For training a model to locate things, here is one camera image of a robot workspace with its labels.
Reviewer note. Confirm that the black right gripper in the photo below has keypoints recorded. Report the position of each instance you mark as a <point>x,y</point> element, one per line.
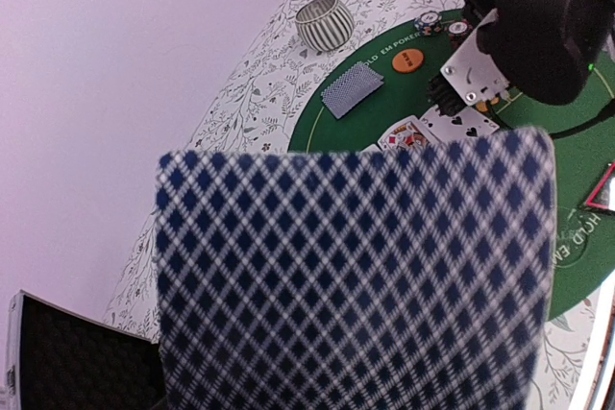
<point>444,96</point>

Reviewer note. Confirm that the orange big blind button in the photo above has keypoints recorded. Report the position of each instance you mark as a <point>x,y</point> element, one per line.
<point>408,61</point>

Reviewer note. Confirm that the clear dealer button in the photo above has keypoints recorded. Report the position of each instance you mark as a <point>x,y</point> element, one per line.
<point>571,239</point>

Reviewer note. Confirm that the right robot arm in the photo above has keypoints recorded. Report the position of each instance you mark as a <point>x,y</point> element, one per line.
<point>544,48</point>

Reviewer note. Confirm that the red chip stack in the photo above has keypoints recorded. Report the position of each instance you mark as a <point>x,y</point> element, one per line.
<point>458,31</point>

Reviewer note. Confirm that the three of spades card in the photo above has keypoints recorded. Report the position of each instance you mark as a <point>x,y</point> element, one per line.
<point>468,123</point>

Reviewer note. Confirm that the aluminium poker chip case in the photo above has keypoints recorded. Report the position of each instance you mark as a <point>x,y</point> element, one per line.
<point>56,359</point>

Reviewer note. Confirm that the blue playing card deck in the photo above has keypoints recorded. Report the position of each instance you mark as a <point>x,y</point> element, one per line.
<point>374,280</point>

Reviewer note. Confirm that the clear red card box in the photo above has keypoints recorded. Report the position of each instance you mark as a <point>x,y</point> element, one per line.
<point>601,198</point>

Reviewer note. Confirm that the king of diamonds card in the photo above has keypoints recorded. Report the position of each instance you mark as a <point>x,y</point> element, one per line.
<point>406,134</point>

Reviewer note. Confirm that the round green poker mat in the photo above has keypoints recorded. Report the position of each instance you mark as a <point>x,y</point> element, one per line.
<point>581,159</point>

